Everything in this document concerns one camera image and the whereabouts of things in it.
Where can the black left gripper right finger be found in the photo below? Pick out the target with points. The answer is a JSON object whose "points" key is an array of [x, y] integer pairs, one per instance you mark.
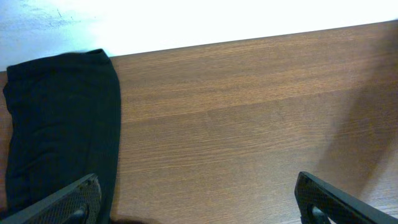
{"points": [[320, 202]]}

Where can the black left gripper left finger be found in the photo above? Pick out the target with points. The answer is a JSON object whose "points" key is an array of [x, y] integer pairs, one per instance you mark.
{"points": [[78, 202]]}

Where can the black garment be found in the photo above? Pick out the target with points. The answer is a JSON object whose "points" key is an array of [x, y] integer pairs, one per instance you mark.
{"points": [[66, 123]]}

